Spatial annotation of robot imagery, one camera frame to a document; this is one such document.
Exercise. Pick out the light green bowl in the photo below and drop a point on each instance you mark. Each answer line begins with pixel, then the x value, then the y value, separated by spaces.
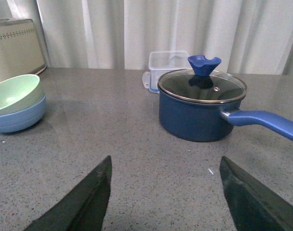
pixel 19 93

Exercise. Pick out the glass pot lid blue knob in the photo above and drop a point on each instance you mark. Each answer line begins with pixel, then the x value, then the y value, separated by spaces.
pixel 202 83

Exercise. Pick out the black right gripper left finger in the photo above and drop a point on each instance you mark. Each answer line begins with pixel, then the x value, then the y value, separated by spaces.
pixel 84 207

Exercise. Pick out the dark blue saucepan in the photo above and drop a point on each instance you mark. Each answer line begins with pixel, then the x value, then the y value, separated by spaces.
pixel 206 122

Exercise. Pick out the light blue bowl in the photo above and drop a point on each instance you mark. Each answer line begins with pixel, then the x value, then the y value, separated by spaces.
pixel 23 119

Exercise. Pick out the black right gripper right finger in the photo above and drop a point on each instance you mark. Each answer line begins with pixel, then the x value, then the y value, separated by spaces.
pixel 253 206

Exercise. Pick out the cream toaster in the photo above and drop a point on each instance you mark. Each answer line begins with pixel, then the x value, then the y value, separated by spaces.
pixel 20 51

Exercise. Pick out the clear plastic food container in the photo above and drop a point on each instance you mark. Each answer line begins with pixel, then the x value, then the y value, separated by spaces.
pixel 161 62

